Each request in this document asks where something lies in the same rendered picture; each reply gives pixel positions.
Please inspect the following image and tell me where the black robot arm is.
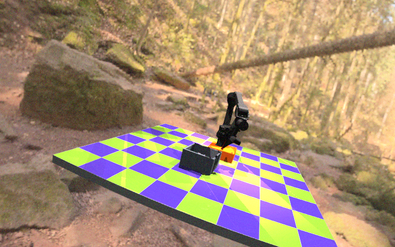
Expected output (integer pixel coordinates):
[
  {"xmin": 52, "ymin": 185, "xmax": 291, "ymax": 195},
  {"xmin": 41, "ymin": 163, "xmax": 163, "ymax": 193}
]
[{"xmin": 215, "ymin": 92, "xmax": 249, "ymax": 147}]

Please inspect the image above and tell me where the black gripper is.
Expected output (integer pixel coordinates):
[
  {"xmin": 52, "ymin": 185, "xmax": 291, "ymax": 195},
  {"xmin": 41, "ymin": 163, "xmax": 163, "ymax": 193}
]
[{"xmin": 222, "ymin": 124, "xmax": 241, "ymax": 148}]

